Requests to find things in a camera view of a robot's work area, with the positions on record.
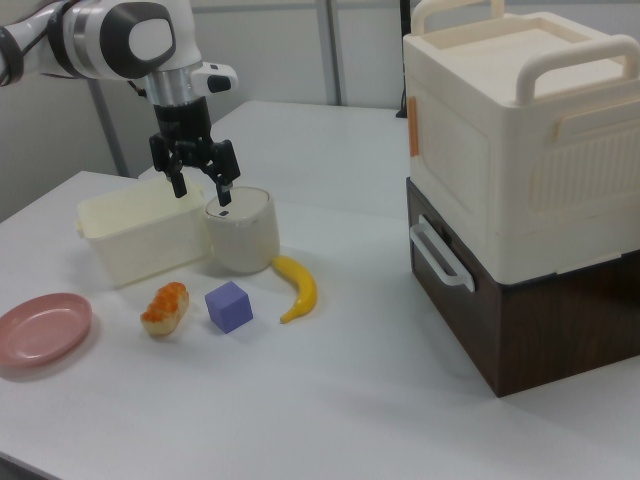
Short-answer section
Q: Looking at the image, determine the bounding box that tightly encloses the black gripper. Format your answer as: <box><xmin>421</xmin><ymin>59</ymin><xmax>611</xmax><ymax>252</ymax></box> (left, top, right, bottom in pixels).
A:
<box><xmin>148</xmin><ymin>96</ymin><xmax>243</xmax><ymax>208</ymax></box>

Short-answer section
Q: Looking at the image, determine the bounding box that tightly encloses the beige trash can lid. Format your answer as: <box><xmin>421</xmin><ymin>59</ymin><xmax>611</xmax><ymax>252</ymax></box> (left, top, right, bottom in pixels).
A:
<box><xmin>204</xmin><ymin>186</ymin><xmax>274</xmax><ymax>222</ymax></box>

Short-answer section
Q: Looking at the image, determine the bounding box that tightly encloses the small cream trash can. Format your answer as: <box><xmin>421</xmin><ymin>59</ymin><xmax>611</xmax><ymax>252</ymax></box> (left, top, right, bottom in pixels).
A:
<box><xmin>203</xmin><ymin>186</ymin><xmax>281</xmax><ymax>276</ymax></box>

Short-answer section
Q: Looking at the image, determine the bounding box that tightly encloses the cream plastic open container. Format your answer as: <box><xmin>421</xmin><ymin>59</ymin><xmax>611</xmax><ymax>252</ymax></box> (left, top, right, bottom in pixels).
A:
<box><xmin>74</xmin><ymin>178</ymin><xmax>209</xmax><ymax>290</ymax></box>

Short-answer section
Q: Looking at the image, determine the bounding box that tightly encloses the purple foam cube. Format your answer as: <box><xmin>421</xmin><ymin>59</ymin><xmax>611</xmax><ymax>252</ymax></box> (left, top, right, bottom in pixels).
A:
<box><xmin>204</xmin><ymin>280</ymin><xmax>255</xmax><ymax>335</ymax></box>

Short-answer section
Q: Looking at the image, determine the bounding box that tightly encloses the toy bread with orange glaze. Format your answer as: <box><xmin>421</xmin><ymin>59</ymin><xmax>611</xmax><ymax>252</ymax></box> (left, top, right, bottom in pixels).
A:
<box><xmin>139</xmin><ymin>282</ymin><xmax>191</xmax><ymax>339</ymax></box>

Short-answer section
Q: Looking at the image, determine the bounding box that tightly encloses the yellow toy banana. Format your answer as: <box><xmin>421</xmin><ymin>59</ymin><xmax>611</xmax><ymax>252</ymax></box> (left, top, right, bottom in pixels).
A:
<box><xmin>271</xmin><ymin>254</ymin><xmax>319</xmax><ymax>325</ymax></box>

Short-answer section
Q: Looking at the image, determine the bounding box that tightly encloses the pink plastic plate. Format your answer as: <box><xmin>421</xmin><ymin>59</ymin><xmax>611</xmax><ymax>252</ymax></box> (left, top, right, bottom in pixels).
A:
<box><xmin>0</xmin><ymin>292</ymin><xmax>95</xmax><ymax>371</ymax></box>

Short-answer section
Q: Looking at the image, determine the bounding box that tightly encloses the dark brown wooden crate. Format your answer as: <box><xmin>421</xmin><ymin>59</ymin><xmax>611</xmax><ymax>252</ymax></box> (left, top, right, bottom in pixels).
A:
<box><xmin>405</xmin><ymin>177</ymin><xmax>640</xmax><ymax>399</ymax></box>

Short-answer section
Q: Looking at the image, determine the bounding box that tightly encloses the black hanging cable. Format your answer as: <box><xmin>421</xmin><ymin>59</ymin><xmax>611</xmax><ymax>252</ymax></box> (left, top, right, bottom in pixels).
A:
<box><xmin>396</xmin><ymin>0</ymin><xmax>410</xmax><ymax>120</ymax></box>

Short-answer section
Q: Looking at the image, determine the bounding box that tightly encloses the cream storage box with handles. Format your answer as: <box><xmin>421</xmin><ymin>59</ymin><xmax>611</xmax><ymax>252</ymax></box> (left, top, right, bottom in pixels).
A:
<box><xmin>402</xmin><ymin>0</ymin><xmax>640</xmax><ymax>282</ymax></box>

